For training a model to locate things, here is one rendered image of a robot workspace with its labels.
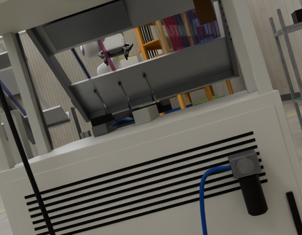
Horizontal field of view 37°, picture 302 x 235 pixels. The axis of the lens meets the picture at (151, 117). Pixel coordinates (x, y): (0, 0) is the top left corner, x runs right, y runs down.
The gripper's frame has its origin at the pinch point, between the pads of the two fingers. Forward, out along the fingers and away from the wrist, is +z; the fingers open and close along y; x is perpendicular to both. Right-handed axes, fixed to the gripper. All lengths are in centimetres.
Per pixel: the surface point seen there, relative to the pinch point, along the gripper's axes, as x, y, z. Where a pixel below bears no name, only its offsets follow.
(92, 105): -8.4, 14.8, 15.4
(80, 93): 0.8, 17.0, 15.7
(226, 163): 40, -34, 97
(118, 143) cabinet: 48, -11, 89
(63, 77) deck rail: 13.8, 18.8, 18.4
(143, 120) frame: 24, -13, 63
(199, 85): -11.9, -32.2, 18.4
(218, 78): -11.7, -40.9, 17.4
